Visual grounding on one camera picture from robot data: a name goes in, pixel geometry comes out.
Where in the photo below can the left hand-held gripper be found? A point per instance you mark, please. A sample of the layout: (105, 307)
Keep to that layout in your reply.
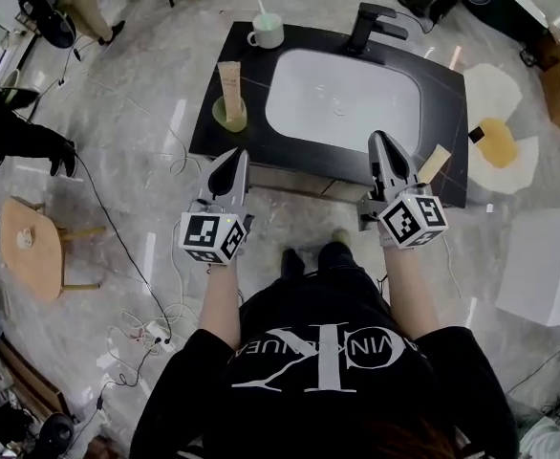
(213, 237)

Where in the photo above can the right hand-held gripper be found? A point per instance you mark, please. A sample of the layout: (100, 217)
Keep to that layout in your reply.
(411, 220)

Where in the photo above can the pale green cup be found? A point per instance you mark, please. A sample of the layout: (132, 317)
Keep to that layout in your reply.
(232, 126)

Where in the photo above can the person's right forearm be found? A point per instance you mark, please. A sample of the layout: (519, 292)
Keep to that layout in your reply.
(411, 299)

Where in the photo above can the person's left forearm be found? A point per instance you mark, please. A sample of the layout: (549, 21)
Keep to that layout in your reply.
(220, 304)

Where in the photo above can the white toothbrush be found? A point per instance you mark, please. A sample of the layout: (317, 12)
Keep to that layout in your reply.
(259, 3)

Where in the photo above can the grey wristband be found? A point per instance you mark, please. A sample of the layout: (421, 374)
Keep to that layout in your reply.
(387, 241)

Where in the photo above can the white sink basin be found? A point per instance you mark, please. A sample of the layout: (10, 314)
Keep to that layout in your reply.
(342, 98)

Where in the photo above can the person's right shoe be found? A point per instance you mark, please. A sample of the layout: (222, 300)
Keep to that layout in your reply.
(340, 235)

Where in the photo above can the small black block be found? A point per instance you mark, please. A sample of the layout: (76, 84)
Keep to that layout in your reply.
(476, 134)

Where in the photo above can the person's black trousers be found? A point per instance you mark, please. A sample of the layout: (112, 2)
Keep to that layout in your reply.
(336, 256)

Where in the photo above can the black vanity cabinet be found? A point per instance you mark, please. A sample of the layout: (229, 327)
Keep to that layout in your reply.
(256, 65)

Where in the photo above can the fried egg shaped rug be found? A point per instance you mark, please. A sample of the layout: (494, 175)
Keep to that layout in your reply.
(492, 89)

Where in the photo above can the black faucet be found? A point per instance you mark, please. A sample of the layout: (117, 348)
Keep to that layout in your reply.
(363, 27)

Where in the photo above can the white green-lined mug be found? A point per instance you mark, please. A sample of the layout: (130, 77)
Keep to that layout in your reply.
(268, 36)

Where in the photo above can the white power strip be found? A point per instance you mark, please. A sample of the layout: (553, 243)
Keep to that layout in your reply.
(159, 338)

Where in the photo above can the white box cabinet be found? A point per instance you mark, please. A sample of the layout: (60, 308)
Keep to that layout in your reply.
(543, 266)

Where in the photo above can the small white mug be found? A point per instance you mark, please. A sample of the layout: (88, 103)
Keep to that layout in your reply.
(24, 238)

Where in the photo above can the wooden oval table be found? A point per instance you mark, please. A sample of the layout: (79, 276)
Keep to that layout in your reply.
(31, 261)

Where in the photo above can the person's black printed t-shirt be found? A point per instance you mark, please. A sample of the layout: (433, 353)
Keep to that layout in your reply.
(261, 423)

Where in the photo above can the brown wooden board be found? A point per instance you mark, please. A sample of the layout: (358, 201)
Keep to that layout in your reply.
(31, 380)

